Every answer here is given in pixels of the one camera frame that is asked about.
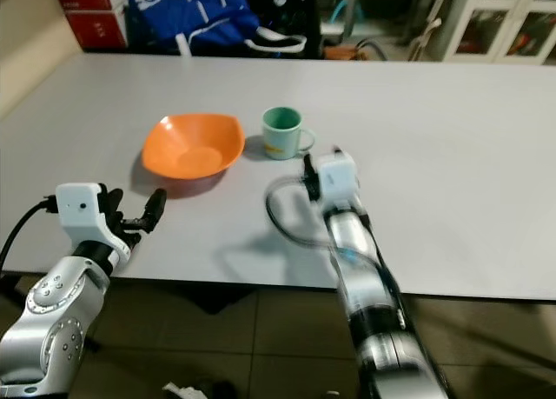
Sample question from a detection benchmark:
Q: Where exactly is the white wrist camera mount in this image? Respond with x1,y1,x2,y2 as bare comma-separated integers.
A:
56,183,111,249
315,151,360,211

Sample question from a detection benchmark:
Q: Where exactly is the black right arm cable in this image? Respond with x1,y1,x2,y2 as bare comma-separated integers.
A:
264,176,335,245

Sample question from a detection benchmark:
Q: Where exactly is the blue fabric bag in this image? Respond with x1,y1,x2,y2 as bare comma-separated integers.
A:
124,0,263,55

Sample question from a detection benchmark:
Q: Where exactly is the black device with gauge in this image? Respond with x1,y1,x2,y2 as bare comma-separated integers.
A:
261,0,327,35

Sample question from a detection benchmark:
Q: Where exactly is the black bag with white trim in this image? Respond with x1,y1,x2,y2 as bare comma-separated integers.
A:
243,27,308,55

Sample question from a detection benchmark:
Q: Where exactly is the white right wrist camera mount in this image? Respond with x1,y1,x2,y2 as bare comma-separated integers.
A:
315,151,360,211

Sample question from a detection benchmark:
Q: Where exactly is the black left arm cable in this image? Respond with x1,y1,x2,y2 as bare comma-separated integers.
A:
0,198,58,274

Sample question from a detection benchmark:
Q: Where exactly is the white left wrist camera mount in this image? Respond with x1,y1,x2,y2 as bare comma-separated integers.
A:
56,183,111,249

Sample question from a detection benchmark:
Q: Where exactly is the orange plastic bowl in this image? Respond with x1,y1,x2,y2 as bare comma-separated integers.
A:
142,113,245,179

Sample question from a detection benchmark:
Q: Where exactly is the black table base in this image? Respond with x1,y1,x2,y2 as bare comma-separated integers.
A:
182,283,257,315

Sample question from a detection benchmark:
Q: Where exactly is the small orange object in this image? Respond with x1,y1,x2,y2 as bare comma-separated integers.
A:
325,44,357,61

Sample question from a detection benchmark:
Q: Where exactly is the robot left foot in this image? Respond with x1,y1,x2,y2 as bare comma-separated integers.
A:
162,381,211,399

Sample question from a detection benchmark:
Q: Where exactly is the green mug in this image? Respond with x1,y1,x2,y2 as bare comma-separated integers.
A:
261,106,317,161

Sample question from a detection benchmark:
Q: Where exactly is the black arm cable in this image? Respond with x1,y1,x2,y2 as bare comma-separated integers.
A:
0,198,58,274
264,176,335,245

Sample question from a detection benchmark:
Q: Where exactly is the white glass door cabinet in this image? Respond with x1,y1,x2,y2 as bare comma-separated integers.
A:
441,0,556,66

